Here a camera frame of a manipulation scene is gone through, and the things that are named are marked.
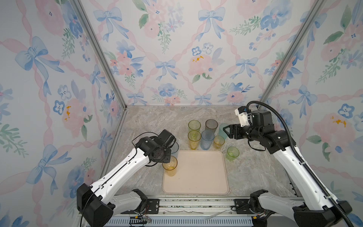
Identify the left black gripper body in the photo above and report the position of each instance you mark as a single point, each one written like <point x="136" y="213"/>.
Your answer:
<point x="166" y="157"/>

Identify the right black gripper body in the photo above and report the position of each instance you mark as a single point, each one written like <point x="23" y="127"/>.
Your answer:
<point x="247" y="132"/>

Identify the light blue plastic cup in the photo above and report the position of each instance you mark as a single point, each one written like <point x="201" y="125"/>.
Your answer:
<point x="175" y="149"/>

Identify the tall orange plastic cup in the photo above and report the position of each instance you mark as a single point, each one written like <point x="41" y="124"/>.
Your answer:
<point x="170" y="168"/>

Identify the tall yellow plastic cup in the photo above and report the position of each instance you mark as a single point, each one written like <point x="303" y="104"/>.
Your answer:
<point x="194" y="137"/>

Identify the tall green plastic cup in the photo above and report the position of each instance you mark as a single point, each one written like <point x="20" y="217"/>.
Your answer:
<point x="194" y="125"/>

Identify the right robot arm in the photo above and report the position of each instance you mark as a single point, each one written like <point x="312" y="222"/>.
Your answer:
<point x="320" y="207"/>

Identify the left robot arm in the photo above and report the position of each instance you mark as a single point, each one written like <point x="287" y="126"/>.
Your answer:
<point x="98" y="202"/>

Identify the beige plastic tray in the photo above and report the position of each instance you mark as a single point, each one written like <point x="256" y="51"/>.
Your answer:
<point x="198" y="172"/>

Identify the teal plastic cup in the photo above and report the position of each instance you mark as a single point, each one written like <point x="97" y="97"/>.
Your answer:
<point x="221" y="132"/>

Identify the small yellow plastic cup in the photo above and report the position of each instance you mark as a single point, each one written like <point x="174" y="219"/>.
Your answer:
<point x="218" y="142"/>

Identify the small green plastic cup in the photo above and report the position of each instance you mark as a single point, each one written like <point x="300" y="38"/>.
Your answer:
<point x="232" y="153"/>

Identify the tall grey plastic cup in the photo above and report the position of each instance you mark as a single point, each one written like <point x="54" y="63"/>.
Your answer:
<point x="211" y="125"/>

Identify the blue ribbed plastic cup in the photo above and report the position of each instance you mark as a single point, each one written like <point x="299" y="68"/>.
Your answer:
<point x="207" y="138"/>

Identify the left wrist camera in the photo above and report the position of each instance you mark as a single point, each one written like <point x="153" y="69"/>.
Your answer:
<point x="166" y="139"/>

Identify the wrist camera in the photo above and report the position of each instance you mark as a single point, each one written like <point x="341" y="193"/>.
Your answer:
<point x="166" y="139"/>
<point x="243" y="116"/>

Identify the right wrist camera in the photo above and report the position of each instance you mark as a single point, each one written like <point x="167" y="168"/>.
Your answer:
<point x="243" y="116"/>

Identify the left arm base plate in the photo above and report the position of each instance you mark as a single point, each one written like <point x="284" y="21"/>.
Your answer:
<point x="148" y="206"/>

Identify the aluminium front rail frame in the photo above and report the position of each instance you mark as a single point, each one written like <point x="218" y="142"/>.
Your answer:
<point x="198" y="212"/>

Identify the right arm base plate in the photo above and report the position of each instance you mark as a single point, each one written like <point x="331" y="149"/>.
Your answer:
<point x="242" y="206"/>

